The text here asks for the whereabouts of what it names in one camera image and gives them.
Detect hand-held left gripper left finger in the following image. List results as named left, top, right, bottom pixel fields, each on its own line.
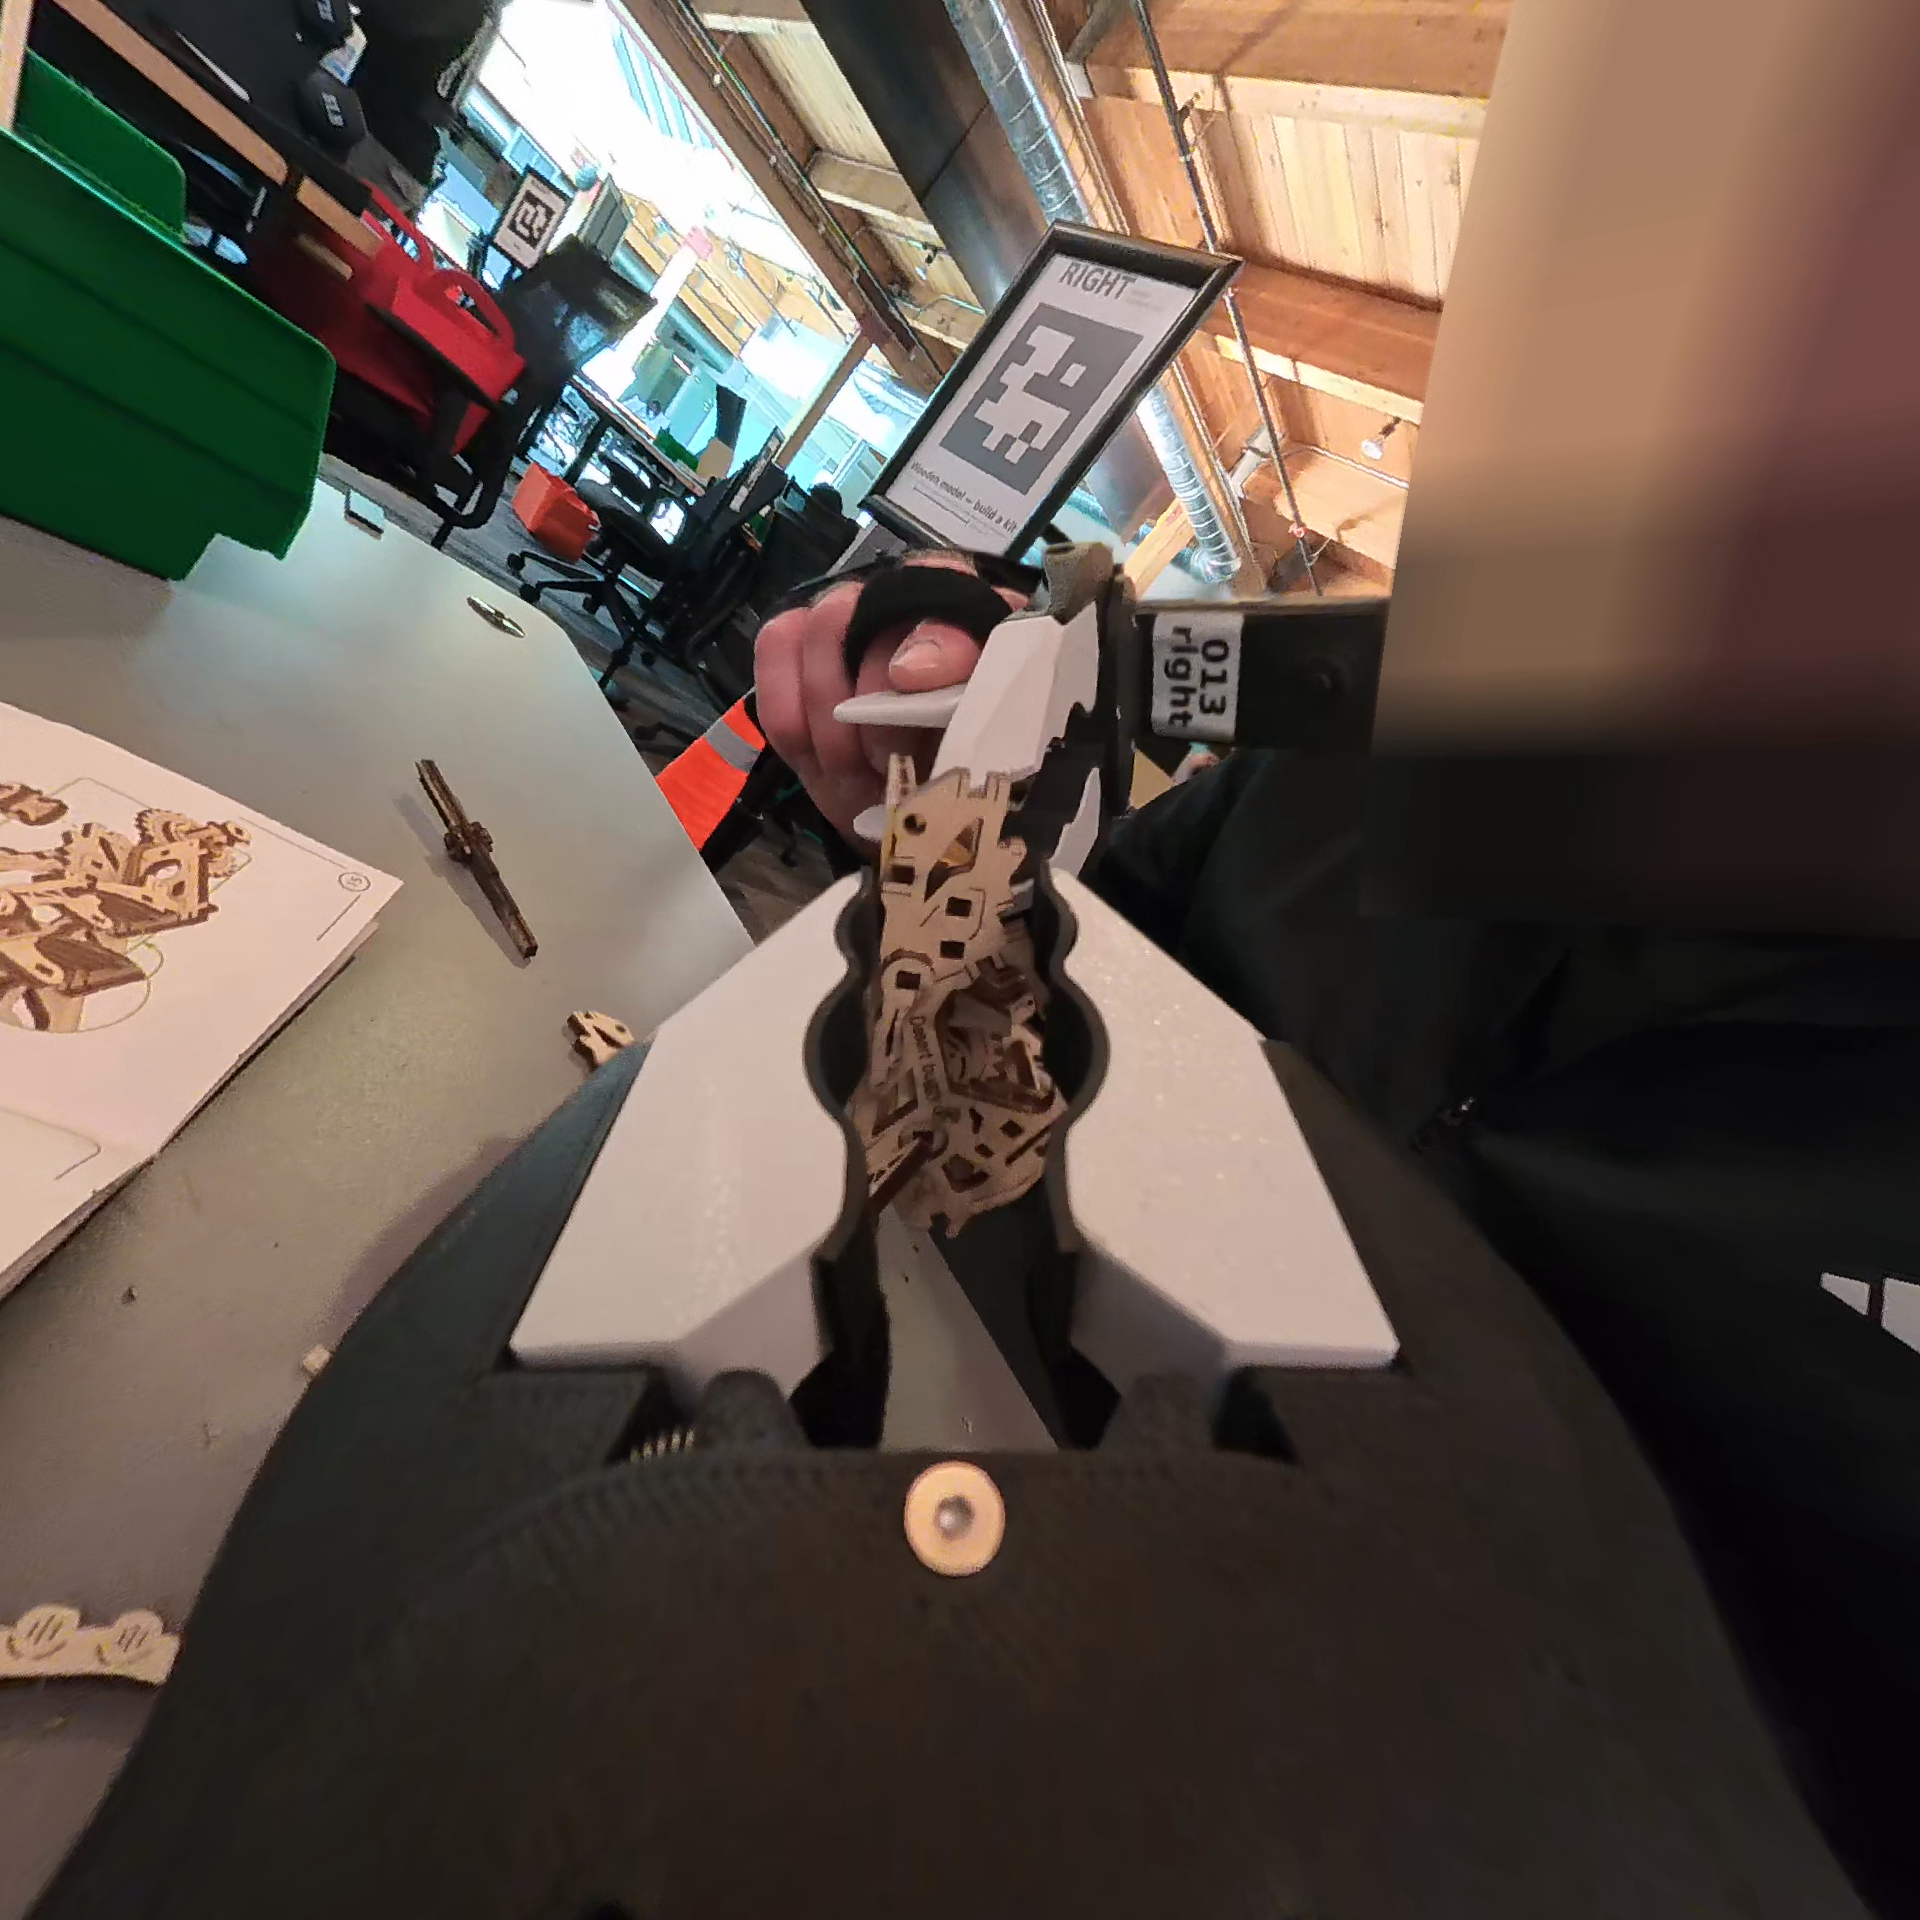
left=507, top=873, right=887, bottom=1404

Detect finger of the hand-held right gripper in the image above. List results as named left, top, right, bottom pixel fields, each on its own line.
left=937, top=608, right=1122, bottom=879

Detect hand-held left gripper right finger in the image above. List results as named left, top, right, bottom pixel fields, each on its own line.
left=1041, top=870, right=1408, bottom=1428

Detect pale wooden parts sheet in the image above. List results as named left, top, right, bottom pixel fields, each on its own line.
left=847, top=750, right=1074, bottom=1240

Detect person's right hand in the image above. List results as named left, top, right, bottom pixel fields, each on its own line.
left=754, top=578, right=1037, bottom=851

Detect framed black-white marker sign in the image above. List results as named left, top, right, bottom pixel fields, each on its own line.
left=858, top=220, right=1248, bottom=588

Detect orange traffic cone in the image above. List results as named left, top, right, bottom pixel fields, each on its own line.
left=656, top=697, right=782, bottom=861

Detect black office chair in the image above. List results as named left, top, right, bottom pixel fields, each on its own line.
left=511, top=451, right=782, bottom=691

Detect dark wooden axle rod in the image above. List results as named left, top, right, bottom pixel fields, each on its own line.
left=413, top=757, right=539, bottom=963

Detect open instruction booklet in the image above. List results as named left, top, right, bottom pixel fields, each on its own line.
left=0, top=697, right=409, bottom=1301

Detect small background marker sign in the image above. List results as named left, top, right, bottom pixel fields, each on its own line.
left=493, top=169, right=571, bottom=273

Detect stacked green plastic bins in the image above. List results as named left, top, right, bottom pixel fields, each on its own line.
left=0, top=42, right=340, bottom=585

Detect silver ventilation duct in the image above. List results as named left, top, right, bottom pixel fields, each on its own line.
left=937, top=0, right=1254, bottom=588

